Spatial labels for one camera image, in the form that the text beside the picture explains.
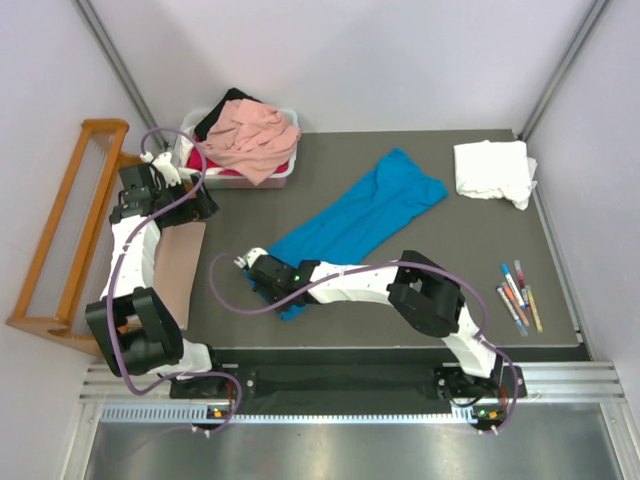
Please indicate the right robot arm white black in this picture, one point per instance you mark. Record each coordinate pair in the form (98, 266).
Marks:
(431, 303)

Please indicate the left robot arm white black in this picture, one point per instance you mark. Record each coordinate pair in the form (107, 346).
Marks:
(133, 326)

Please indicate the red t shirt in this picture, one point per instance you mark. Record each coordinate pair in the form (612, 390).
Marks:
(200, 162)

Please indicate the pink cardboard sheet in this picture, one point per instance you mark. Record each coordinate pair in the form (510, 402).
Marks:
(176, 261)

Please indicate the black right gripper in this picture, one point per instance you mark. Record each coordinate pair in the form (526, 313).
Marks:
(267, 293)

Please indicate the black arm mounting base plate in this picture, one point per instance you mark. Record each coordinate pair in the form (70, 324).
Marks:
(427, 378)

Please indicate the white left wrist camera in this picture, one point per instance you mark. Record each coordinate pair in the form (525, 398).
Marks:
(162, 168)

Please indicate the pink t shirt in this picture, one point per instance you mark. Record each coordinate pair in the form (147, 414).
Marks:
(251, 138)

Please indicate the markers on table edge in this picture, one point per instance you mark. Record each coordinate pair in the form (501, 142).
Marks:
(518, 298)

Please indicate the white plastic laundry bin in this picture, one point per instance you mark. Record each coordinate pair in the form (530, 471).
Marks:
(216, 178)

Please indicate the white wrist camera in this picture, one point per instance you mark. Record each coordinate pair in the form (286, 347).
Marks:
(162, 168)
(246, 261)

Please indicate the folded white t shirts stack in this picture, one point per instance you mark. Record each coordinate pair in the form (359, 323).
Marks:
(495, 170)

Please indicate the wooden drying rack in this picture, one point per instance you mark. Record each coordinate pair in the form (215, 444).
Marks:
(48, 305)

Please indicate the blue t shirt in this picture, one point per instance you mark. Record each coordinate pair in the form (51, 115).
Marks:
(381, 203)

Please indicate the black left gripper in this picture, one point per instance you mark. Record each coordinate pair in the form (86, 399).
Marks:
(198, 204)

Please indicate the black t shirt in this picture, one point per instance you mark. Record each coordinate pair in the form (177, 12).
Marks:
(202, 128)

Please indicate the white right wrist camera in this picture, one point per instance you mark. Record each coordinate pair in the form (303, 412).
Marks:
(246, 261)

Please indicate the white slotted cable duct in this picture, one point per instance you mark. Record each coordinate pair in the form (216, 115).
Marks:
(208, 414)

